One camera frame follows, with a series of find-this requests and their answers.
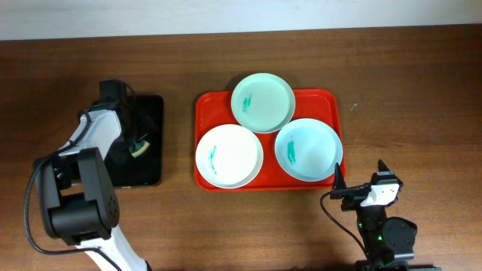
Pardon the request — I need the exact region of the green and yellow sponge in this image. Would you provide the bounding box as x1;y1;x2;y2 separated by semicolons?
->
129;140;150;158

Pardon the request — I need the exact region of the white plate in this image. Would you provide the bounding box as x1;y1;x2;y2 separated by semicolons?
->
195;124;264;189

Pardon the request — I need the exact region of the mint green plate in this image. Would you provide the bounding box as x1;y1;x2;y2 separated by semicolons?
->
230;73;296;133

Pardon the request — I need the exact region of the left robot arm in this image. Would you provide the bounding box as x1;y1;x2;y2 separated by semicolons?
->
27;79;163;270

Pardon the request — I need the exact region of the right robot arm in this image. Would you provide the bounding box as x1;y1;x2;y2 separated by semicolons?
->
323;160;437;271

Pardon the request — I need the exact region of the black plastic tray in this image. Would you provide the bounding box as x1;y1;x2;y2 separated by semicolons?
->
105;95;164;187

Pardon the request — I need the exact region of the light blue plate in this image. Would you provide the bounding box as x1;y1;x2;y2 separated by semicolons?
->
274;118;343;182

